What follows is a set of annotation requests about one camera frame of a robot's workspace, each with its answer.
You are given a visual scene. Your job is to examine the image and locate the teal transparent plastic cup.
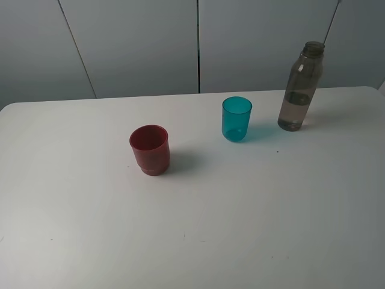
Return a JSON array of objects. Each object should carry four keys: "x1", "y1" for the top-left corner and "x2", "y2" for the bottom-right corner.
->
[{"x1": 222, "y1": 96, "x2": 252, "y2": 142}]

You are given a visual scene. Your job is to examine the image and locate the smoky transparent water bottle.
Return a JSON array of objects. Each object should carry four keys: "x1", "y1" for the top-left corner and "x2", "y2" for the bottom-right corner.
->
[{"x1": 277, "y1": 42, "x2": 325, "y2": 132}]

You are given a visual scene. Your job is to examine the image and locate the red plastic cup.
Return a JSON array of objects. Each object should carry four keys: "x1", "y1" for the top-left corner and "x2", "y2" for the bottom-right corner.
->
[{"x1": 129, "y1": 125, "x2": 170, "y2": 176}]

